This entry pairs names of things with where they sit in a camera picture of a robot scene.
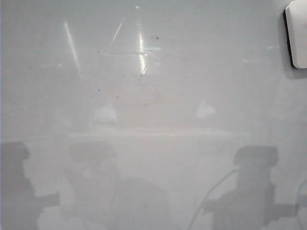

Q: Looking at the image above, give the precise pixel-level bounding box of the white whiteboard eraser black felt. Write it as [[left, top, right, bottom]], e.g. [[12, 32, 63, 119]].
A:
[[283, 0, 307, 70]]

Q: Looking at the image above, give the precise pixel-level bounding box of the white glossy whiteboard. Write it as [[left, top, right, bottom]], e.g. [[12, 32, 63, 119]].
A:
[[0, 0, 307, 230]]

